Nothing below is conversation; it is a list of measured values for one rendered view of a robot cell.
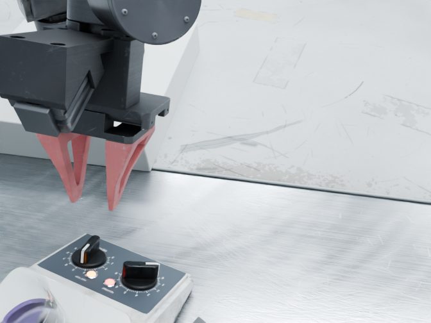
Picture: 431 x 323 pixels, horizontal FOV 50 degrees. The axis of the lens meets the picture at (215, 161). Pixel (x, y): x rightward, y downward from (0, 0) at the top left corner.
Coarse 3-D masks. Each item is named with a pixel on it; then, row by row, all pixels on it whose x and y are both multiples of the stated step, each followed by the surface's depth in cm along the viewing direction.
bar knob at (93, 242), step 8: (88, 240) 44; (96, 240) 44; (80, 248) 42; (88, 248) 42; (96, 248) 44; (72, 256) 43; (80, 256) 42; (88, 256) 42; (96, 256) 44; (104, 256) 44; (80, 264) 42; (88, 264) 42; (96, 264) 43
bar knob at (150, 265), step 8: (128, 264) 41; (136, 264) 41; (144, 264) 42; (152, 264) 42; (128, 272) 41; (136, 272) 41; (144, 272) 41; (152, 272) 42; (128, 280) 41; (136, 280) 41; (144, 280) 42; (152, 280) 42; (136, 288) 41; (144, 288) 41
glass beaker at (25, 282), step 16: (0, 272) 31; (16, 272) 31; (32, 272) 31; (0, 288) 32; (16, 288) 33; (32, 288) 33; (48, 288) 30; (0, 304) 32; (16, 304) 34; (48, 304) 30; (0, 320) 33; (32, 320) 28; (48, 320) 30; (64, 320) 32
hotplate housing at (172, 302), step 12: (36, 264) 42; (48, 276) 41; (60, 276) 41; (84, 288) 40; (180, 288) 43; (108, 300) 39; (168, 300) 41; (180, 300) 43; (132, 312) 38; (156, 312) 39; (168, 312) 41
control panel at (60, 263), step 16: (80, 240) 47; (64, 256) 44; (112, 256) 45; (128, 256) 45; (144, 256) 46; (64, 272) 41; (80, 272) 42; (96, 272) 42; (112, 272) 43; (160, 272) 44; (176, 272) 44; (96, 288) 40; (112, 288) 40; (128, 288) 41; (160, 288) 41; (128, 304) 39; (144, 304) 39
